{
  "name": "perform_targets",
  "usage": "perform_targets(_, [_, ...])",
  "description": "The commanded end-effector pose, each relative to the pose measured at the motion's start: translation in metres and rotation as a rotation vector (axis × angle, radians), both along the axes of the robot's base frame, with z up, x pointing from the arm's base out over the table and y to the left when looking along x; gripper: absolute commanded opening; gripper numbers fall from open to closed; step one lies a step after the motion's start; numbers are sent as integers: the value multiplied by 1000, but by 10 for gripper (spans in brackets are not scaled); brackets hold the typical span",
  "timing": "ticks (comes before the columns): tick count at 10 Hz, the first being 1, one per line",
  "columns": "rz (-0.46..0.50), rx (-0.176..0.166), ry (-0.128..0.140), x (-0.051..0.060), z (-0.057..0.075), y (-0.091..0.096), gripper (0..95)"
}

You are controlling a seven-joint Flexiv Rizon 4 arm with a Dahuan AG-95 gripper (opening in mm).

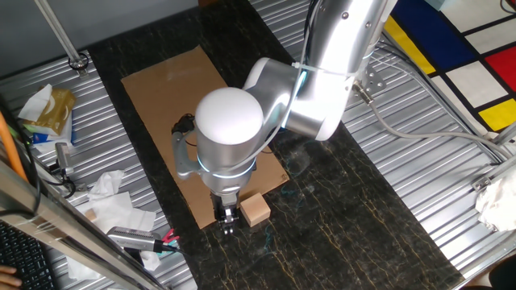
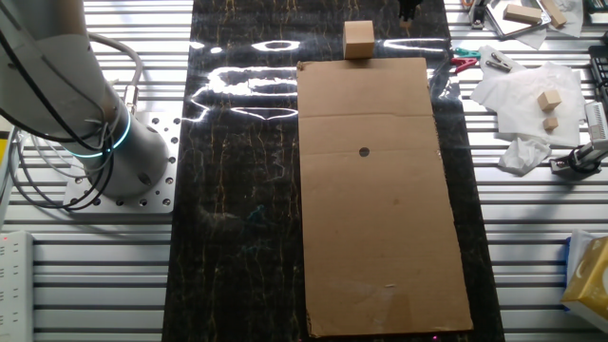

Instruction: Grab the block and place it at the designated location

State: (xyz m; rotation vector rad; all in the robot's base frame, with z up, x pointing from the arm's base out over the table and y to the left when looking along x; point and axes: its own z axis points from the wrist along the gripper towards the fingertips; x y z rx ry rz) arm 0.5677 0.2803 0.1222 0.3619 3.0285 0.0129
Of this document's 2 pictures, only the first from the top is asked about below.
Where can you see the small wooden cube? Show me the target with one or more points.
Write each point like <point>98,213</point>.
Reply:
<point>91,216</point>

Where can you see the white crumpled cloth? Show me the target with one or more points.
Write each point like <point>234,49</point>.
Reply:
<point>498,203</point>

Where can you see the silver metal frame beam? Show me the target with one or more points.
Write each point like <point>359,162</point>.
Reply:
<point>60,225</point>

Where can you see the blue white tissue pack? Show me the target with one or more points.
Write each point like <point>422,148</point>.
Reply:
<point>44,139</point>

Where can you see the red clothespin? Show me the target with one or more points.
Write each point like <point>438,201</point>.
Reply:
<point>171,235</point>

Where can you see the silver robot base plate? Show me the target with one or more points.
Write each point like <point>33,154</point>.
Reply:
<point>373,80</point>

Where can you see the person hand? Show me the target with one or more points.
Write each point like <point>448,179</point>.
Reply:
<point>9,276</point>

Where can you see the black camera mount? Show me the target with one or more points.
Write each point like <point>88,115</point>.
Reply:
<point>80,187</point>

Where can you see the large white tissue sheet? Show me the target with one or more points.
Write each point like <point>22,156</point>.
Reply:
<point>117,213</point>

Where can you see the yellow tissue box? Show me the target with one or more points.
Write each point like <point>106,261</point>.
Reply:
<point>56,113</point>

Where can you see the aluminium pole with foot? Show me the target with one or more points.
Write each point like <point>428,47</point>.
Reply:
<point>60,32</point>

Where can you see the aluminium profile bar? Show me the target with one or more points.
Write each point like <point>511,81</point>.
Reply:
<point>496,173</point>

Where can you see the crumpled white tissue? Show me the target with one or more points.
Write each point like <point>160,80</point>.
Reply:
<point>106,183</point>

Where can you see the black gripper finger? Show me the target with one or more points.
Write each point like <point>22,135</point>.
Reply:
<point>232,217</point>
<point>223,219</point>

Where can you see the black keyboard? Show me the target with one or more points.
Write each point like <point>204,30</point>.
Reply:
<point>24,258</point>

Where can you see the white pulled tissue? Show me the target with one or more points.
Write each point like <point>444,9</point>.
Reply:
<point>36,104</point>

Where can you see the mondrian pattern mat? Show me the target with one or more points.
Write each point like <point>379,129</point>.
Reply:
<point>423,32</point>

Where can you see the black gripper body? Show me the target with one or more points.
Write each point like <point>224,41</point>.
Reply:
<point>223,203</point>

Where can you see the large wooden cube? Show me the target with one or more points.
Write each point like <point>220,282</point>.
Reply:
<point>256,209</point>

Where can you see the orange tube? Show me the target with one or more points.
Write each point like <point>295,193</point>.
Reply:
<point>12,149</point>

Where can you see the black marble pattern mat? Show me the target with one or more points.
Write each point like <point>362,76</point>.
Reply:
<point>342,201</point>

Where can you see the brown cardboard sheet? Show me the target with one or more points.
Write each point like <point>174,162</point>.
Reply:
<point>161,100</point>

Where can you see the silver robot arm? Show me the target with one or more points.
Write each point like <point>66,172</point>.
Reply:
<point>230,133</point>

